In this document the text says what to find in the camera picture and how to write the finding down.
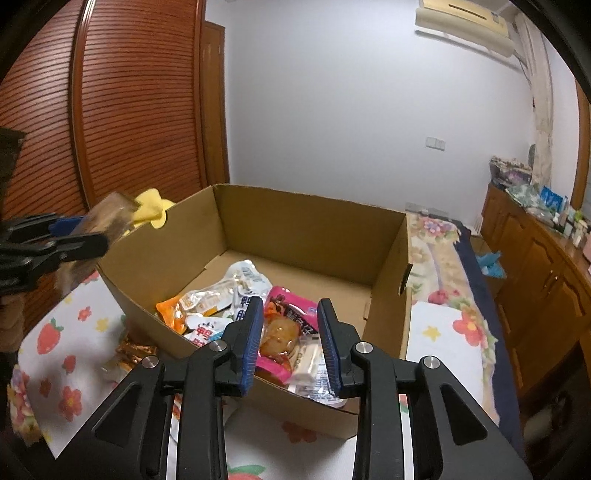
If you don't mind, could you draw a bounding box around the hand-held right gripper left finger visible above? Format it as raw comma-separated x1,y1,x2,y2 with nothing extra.
55,302,265,480

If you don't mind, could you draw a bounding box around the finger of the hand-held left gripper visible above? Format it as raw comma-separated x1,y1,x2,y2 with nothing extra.
0,212,88,246
0,232,110,295

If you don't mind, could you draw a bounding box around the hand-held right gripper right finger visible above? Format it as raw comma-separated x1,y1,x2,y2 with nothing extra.
317,298,532,480

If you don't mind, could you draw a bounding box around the brown snack packet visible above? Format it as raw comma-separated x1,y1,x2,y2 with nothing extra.
54,191,139,296

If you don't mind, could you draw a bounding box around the pink snack packet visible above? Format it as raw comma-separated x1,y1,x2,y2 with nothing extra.
255,285,325,385

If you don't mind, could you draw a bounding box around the cardboard box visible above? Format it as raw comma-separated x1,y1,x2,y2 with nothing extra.
95,184,413,440

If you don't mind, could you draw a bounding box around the person's left hand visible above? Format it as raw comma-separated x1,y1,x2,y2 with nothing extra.
0,293,25,354

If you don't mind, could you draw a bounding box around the white bar snack packet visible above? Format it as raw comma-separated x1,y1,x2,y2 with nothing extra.
287,335,325,385

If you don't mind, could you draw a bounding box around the clear small snack packet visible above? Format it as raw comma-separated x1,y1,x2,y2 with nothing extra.
302,369,348,408

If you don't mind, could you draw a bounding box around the white red print snack packet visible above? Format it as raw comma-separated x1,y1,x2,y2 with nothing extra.
184,313,232,352

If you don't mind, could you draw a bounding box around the white blue print snack packet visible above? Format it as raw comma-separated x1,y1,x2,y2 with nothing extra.
225,261,273,324

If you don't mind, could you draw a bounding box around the white flower print sheet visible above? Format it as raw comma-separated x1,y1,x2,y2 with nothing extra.
18,271,462,480

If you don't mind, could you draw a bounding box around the yellow plush toy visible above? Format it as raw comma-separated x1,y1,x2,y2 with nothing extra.
131,188,179,230

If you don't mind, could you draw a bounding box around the orange gold snack packet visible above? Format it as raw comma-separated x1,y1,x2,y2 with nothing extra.
115,340,158,371

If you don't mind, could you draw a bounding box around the wooden louvered wardrobe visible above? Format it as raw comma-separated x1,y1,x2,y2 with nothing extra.
0,0,207,333

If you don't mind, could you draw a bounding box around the floral blanket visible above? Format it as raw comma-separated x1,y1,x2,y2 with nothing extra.
7,211,502,446

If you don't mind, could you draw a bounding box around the blue cloth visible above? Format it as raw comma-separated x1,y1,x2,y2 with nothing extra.
477,250,507,279

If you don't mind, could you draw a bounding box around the wooden door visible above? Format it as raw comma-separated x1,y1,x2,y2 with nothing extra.
202,21,232,185

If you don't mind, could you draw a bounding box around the wooden cabinet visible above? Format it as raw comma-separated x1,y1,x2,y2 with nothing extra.
480,184,591,400

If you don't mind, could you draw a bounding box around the black white fuzzy item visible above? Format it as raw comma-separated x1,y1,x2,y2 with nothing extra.
521,391,574,455

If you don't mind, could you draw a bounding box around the green white packet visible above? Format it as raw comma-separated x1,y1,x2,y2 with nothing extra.
505,185,542,209

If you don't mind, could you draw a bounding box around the stack of printed boxes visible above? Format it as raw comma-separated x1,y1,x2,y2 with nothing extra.
489,155,535,188

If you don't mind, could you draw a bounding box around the group of small bottles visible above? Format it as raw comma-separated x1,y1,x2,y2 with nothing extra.
553,207,591,246

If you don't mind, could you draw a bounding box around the cream curtain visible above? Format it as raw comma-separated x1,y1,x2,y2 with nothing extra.
514,14,556,186

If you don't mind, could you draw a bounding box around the wall air conditioner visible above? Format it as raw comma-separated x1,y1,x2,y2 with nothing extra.
414,0,517,59

